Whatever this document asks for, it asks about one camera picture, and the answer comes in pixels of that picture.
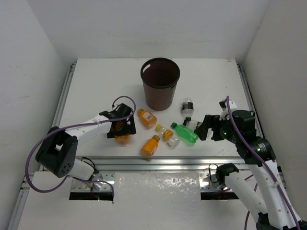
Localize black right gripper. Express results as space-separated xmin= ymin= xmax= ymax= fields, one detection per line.
xmin=194 ymin=112 xmax=240 ymax=143

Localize orange juice bottle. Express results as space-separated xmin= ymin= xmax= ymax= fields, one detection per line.
xmin=115 ymin=135 xmax=130 ymax=145
xmin=140 ymin=135 xmax=160 ymax=158

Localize orange bottle barcode label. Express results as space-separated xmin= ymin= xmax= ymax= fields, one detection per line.
xmin=137 ymin=108 xmax=157 ymax=129

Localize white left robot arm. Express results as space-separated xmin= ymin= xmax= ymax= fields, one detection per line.
xmin=35 ymin=103 xmax=136 ymax=180

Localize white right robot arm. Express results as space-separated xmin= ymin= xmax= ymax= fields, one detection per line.
xmin=208 ymin=110 xmax=307 ymax=230

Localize brown garbage bin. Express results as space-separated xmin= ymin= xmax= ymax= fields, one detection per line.
xmin=140 ymin=57 xmax=180 ymax=111

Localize clear bottle black label lying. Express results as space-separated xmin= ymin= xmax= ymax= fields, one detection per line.
xmin=183 ymin=116 xmax=202 ymax=131

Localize green plastic bottle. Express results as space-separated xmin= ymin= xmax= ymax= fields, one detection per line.
xmin=171 ymin=122 xmax=198 ymax=144

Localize orange juice bottle front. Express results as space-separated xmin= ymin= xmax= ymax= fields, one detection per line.
xmin=140 ymin=135 xmax=160 ymax=158

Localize clear bottle black label upright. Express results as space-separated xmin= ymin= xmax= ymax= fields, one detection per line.
xmin=182 ymin=97 xmax=194 ymax=117

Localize clear bottle yellow cap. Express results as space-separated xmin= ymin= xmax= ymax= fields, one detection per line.
xmin=155 ymin=125 xmax=180 ymax=149

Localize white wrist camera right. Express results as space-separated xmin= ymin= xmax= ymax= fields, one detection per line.
xmin=219 ymin=100 xmax=238 ymax=120

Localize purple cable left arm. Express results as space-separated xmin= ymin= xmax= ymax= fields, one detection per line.
xmin=25 ymin=96 xmax=137 ymax=193

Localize black cable loop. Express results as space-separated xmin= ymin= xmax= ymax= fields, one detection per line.
xmin=208 ymin=163 xmax=220 ymax=184

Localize aluminium frame rail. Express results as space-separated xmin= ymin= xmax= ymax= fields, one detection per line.
xmin=7 ymin=59 xmax=287 ymax=230

